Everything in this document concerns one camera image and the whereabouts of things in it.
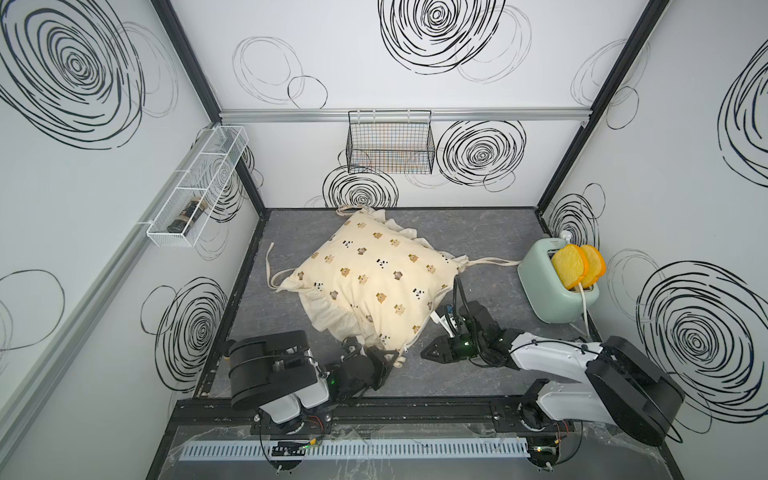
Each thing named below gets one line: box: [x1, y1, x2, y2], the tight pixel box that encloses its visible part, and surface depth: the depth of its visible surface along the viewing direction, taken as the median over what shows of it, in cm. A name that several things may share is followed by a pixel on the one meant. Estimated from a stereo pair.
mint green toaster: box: [517, 237, 600, 324], surface depth 86 cm
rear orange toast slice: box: [581, 244, 607, 288], surface depth 80 cm
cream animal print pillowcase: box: [268, 206, 521, 360], surface depth 91 cm
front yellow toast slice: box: [551, 244, 587, 290], surface depth 82 cm
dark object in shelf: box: [167, 197, 207, 236], surface depth 68 cm
